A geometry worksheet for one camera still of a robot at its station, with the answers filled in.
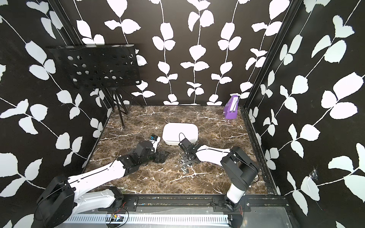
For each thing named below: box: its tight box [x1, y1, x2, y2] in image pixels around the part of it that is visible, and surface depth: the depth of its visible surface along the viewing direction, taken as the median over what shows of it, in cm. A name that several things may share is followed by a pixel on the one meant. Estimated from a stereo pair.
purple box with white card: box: [223, 95, 239, 120], surface depth 112 cm
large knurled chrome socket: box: [180, 164, 189, 175], surface depth 88 cm
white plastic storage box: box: [162, 123, 199, 146], surface depth 100 cm
